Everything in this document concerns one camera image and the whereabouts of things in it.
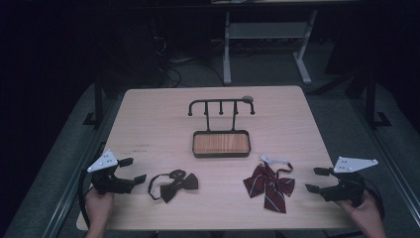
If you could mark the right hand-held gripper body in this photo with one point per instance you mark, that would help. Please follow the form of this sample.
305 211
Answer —
346 190

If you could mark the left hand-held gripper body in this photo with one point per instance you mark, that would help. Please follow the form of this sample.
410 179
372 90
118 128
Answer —
107 183

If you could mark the dark red striped bow tie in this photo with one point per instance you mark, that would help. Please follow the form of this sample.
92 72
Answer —
272 188

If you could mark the black bow tie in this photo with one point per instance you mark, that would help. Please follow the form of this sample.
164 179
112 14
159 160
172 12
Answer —
180 186

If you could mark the black hook rack wooden tray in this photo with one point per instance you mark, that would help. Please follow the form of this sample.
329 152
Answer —
221 144

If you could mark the person's left hand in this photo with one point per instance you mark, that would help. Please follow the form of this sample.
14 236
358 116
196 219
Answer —
99 206

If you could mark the person's right hand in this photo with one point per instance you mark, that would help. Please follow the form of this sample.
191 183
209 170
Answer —
365 213

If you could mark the black metal stand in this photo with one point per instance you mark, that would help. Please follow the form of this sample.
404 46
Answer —
370 99
98 99

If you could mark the small grey round disc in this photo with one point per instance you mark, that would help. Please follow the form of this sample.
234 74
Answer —
247 98

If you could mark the grey metal frame rail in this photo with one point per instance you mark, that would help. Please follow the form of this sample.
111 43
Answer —
389 155
76 172

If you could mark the white metal desk frame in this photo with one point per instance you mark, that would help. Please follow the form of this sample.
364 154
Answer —
264 30

